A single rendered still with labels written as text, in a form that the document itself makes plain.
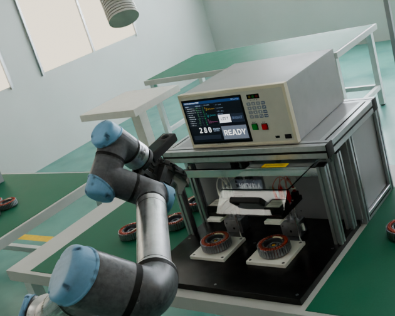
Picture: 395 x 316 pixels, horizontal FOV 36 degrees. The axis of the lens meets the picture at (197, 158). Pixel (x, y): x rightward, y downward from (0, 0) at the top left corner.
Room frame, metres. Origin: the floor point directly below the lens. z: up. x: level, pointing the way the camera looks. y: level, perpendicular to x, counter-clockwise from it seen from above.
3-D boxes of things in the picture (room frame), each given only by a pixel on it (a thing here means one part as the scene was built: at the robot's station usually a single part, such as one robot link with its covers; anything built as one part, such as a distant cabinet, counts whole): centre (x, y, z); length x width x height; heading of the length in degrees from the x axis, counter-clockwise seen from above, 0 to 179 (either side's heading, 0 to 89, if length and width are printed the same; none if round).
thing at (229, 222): (2.07, -0.07, 0.80); 0.08 x 0.05 x 0.06; 49
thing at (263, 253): (1.81, -0.16, 0.80); 0.11 x 0.11 x 0.04
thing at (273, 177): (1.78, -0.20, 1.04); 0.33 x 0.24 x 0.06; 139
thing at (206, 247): (1.96, 0.02, 0.80); 0.11 x 0.11 x 0.04
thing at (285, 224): (1.92, -0.25, 0.80); 0.08 x 0.05 x 0.06; 49
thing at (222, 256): (1.96, 0.03, 0.78); 0.15 x 0.15 x 0.01; 49
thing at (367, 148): (1.97, -0.57, 0.91); 0.28 x 0.03 x 0.32; 139
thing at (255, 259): (1.81, -0.16, 0.78); 0.15 x 0.15 x 0.01; 49
